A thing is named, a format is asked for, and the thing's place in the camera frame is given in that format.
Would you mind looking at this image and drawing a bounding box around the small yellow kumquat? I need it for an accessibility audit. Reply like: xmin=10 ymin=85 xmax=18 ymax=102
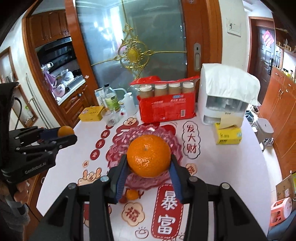
xmin=57 ymin=126 xmax=75 ymax=137

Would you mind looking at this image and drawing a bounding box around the large orange mandarin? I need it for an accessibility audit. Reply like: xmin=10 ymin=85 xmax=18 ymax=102
xmin=126 ymin=135 xmax=171 ymax=178

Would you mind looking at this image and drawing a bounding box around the left hand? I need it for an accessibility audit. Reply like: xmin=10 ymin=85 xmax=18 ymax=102
xmin=14 ymin=180 xmax=30 ymax=204

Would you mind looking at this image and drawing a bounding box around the yellow flat box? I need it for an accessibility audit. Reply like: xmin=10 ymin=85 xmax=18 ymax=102
xmin=79 ymin=106 xmax=104 ymax=122

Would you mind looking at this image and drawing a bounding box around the pink plastic stool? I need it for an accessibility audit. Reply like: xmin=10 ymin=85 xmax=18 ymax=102
xmin=269 ymin=197 xmax=292 ymax=227

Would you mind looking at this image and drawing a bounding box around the clear drinking glass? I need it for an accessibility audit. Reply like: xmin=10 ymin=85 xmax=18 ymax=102
xmin=101 ymin=108 xmax=119 ymax=126

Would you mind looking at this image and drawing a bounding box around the pink glass fruit plate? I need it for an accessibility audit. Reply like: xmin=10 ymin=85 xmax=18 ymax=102
xmin=106 ymin=124 xmax=183 ymax=190

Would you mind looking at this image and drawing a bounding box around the white blue carton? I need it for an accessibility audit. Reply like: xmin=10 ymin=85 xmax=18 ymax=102
xmin=94 ymin=87 xmax=106 ymax=108

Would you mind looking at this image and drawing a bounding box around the clear bottle black cap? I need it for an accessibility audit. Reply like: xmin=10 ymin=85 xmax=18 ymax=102
xmin=104 ymin=83 xmax=120 ymax=112

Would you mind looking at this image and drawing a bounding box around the orange mandarin near lychees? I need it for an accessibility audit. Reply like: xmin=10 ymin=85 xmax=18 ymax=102
xmin=125 ymin=189 xmax=139 ymax=200

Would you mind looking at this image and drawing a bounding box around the small glass jar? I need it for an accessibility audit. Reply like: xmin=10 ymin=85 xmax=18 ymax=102
xmin=118 ymin=99 xmax=126 ymax=115

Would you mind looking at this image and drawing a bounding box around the wooden kitchen cabinet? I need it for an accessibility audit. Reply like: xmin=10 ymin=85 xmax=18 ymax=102
xmin=22 ymin=1 xmax=98 ymax=127

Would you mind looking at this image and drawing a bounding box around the printed cartoon tablecloth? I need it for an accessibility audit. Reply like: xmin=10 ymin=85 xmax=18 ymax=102
xmin=37 ymin=116 xmax=271 ymax=240

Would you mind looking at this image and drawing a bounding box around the white plastic squeeze bottle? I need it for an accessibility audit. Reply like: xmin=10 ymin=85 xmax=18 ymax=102
xmin=123 ymin=92 xmax=137 ymax=117

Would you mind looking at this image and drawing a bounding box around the yellow tissue box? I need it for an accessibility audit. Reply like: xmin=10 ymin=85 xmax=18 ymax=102
xmin=213 ymin=115 xmax=243 ymax=145

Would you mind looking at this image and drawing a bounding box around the red paper cup package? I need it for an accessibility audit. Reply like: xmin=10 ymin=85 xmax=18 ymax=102
xmin=130 ymin=75 xmax=200 ymax=123

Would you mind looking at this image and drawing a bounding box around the white cup dispenser appliance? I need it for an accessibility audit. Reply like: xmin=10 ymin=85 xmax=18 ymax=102
xmin=197 ymin=63 xmax=260 ymax=125

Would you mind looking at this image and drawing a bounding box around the wooden shelf cabinet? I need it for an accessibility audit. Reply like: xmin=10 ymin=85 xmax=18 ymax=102
xmin=259 ymin=14 xmax=295 ymax=178

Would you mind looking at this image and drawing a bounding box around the glass sliding door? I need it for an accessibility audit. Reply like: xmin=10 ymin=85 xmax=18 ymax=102
xmin=65 ymin=1 xmax=222 ymax=96

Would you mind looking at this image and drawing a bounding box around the white cloth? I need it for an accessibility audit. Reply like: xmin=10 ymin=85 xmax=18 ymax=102
xmin=200 ymin=63 xmax=260 ymax=105

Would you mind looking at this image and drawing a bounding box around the dark wooden door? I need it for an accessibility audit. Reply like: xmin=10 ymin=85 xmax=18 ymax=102
xmin=248 ymin=16 xmax=275 ymax=104

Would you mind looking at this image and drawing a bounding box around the black cable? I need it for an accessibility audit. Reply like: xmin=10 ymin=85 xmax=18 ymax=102
xmin=14 ymin=96 xmax=24 ymax=130

